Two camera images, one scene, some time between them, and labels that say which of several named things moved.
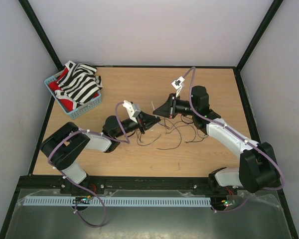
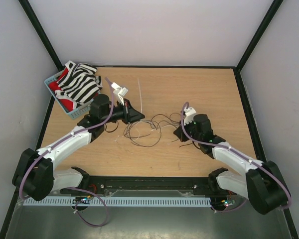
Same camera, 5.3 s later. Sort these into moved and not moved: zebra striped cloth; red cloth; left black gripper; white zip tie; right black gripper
Moved: right black gripper; left black gripper; white zip tie
Not moved: red cloth; zebra striped cloth
